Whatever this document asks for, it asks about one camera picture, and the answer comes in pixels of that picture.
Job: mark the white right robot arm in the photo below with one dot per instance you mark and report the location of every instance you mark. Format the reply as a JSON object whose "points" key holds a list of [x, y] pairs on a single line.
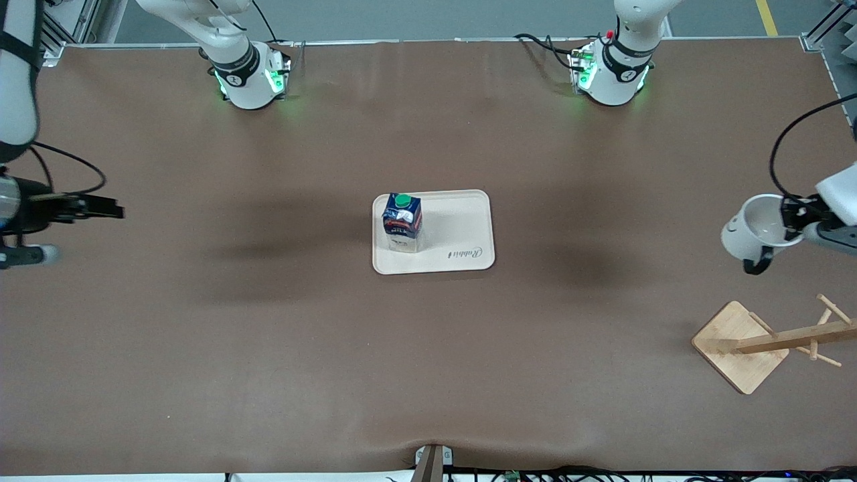
{"points": [[244, 84]]}

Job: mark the blue milk carton green cap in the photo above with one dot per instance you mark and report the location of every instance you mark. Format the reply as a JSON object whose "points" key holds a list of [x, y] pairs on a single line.
{"points": [[402, 224]]}

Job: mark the wooden cup rack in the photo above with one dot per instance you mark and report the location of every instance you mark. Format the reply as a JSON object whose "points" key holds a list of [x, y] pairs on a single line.
{"points": [[736, 345]]}

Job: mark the yellow floor tape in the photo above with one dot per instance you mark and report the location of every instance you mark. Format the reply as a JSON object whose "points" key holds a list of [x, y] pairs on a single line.
{"points": [[768, 19]]}

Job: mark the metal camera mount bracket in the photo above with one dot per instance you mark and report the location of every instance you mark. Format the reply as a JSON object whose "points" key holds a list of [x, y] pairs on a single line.
{"points": [[432, 462]]}

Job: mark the cream plastic tray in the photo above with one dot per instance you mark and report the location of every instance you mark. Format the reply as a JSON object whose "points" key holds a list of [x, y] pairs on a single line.
{"points": [[455, 234]]}

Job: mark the aluminium frame corner post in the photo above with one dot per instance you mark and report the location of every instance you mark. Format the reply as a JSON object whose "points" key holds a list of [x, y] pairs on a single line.
{"points": [[820, 33]]}

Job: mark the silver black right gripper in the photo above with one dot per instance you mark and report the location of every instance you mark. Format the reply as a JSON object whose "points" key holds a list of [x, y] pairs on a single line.
{"points": [[37, 207]]}

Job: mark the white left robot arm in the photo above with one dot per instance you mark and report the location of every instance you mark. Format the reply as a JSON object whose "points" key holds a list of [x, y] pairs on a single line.
{"points": [[612, 84]]}

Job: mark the brown table cover mat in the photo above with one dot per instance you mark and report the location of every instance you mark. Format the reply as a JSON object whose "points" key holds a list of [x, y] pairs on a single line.
{"points": [[268, 335]]}

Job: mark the aluminium frame profile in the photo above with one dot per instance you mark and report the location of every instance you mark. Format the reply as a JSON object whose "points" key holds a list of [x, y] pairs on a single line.
{"points": [[67, 27]]}

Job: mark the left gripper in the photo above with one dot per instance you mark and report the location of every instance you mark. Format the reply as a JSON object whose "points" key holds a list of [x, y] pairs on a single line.
{"points": [[796, 213]]}

